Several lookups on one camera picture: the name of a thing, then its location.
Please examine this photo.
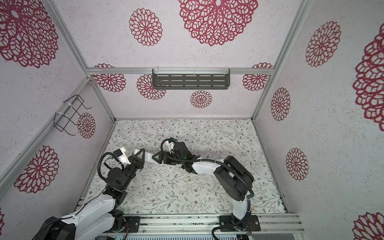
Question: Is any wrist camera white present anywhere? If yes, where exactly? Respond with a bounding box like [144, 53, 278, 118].
[165, 139, 178, 152]
[113, 147, 131, 166]

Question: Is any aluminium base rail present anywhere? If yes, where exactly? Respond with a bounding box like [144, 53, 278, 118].
[124, 214, 305, 235]

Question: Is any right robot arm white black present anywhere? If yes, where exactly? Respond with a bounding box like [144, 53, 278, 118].
[151, 139, 255, 226]

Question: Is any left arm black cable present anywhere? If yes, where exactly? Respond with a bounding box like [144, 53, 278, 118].
[97, 152, 124, 181]

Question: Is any black wire wall basket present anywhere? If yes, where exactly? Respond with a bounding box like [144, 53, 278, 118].
[53, 94, 91, 136]

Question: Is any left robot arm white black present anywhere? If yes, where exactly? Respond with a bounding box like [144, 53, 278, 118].
[32, 149, 146, 240]

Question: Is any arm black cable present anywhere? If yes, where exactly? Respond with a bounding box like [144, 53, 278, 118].
[160, 137, 256, 240]
[97, 152, 124, 181]

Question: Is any white remote control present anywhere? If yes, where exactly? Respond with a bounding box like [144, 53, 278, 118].
[134, 149, 158, 165]

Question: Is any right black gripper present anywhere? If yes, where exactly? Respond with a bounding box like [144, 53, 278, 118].
[152, 151, 186, 167]

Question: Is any dark grey wall shelf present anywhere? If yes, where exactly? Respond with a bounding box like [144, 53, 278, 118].
[152, 69, 231, 90]

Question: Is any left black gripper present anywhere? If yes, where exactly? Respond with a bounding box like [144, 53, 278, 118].
[122, 148, 145, 190]

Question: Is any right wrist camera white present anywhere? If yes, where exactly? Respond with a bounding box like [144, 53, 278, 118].
[165, 139, 178, 152]

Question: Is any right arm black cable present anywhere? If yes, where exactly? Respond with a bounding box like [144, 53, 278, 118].
[160, 137, 256, 240]

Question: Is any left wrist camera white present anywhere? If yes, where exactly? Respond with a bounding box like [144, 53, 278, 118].
[113, 147, 131, 166]

